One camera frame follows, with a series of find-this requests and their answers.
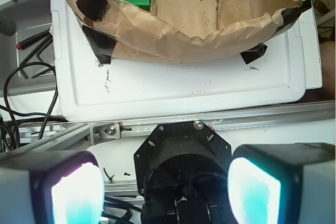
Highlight aluminium frame rail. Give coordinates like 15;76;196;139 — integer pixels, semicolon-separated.
15;100;336;151

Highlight metal corner bracket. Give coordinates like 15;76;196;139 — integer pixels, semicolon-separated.
88;123;121;145

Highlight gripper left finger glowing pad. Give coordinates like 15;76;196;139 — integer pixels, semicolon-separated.
1;151;104;223

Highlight brown paper bag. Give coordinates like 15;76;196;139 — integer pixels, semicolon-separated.
66;0;311;63

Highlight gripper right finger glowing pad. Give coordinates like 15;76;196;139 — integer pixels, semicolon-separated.
227;143;335;223

